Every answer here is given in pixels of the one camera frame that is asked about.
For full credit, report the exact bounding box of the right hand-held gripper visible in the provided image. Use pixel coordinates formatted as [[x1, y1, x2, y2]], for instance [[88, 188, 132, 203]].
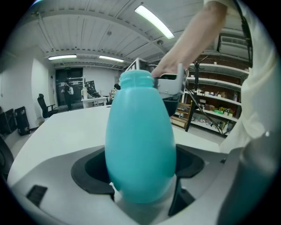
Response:
[[125, 57, 189, 118]]

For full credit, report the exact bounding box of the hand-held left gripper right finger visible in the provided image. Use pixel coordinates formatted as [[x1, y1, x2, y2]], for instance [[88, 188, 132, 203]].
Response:
[[173, 144, 205, 179]]

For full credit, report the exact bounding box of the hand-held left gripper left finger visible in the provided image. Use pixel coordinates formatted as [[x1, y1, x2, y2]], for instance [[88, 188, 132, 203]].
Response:
[[70, 146, 116, 197]]

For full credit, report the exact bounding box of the teal spray bottle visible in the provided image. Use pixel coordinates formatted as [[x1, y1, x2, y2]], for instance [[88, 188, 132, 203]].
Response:
[[104, 69, 177, 204]]

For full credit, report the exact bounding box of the person's right forearm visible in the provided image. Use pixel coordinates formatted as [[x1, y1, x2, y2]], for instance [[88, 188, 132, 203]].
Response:
[[161, 1, 228, 69]]

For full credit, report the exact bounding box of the person's right hand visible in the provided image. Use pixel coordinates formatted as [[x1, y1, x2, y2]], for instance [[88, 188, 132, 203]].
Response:
[[151, 60, 181, 78]]

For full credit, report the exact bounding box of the wooden shelf unit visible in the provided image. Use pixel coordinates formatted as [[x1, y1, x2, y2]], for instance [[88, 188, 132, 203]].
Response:
[[170, 100, 196, 131]]

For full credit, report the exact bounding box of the black coat stand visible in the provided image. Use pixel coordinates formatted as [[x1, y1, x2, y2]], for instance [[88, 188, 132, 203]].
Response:
[[185, 55, 209, 133]]

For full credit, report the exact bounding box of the white metal shelving rack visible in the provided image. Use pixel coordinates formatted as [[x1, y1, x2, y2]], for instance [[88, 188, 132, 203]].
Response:
[[186, 62, 251, 138]]

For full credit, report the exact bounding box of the cluttered white desk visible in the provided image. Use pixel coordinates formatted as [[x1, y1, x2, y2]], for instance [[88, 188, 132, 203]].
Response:
[[81, 96, 108, 109]]

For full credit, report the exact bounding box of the ceiling light tube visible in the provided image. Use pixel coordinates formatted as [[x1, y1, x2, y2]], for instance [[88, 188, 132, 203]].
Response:
[[134, 4, 176, 40], [98, 54, 125, 63], [47, 54, 78, 61]]

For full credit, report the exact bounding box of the black office chair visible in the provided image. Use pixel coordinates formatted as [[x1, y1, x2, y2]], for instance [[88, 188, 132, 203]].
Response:
[[36, 93, 59, 119]]

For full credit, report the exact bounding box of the black pegboard stand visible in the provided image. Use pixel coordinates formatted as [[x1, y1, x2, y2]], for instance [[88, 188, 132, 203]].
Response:
[[85, 80, 97, 95]]

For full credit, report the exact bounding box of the dark double door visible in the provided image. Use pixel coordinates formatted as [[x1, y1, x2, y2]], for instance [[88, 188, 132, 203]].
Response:
[[54, 67, 84, 106]]

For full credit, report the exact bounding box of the white air conditioner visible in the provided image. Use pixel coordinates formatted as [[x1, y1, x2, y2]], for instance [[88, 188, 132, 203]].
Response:
[[218, 34, 251, 54]]

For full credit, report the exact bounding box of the black equipment case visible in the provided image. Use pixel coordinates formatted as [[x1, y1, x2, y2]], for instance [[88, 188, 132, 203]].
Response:
[[0, 108, 17, 135], [14, 106, 31, 136]]

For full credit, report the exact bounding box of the person's cream printed t-shirt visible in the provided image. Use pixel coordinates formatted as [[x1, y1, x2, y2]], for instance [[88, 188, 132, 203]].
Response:
[[203, 0, 281, 154]]

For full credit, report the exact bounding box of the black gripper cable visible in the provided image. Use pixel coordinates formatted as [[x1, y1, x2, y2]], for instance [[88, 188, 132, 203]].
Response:
[[186, 87, 230, 137]]

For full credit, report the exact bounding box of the black torso cable bundle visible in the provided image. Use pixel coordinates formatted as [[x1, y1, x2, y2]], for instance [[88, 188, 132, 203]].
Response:
[[234, 0, 254, 68]]

